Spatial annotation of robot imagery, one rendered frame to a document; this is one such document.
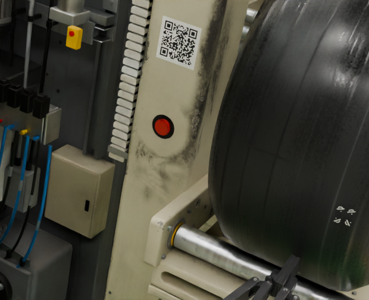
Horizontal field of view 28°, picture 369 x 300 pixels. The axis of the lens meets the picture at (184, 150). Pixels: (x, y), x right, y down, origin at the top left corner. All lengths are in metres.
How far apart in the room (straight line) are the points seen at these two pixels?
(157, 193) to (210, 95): 0.22
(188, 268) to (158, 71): 0.35
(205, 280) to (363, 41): 0.51
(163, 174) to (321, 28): 0.47
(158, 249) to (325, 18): 0.50
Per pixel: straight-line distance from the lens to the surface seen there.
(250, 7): 1.71
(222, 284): 1.30
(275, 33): 1.05
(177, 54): 1.28
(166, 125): 1.33
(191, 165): 1.35
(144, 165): 1.39
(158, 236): 1.29
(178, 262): 1.33
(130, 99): 1.37
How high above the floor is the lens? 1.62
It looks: 26 degrees down
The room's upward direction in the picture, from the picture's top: 12 degrees clockwise
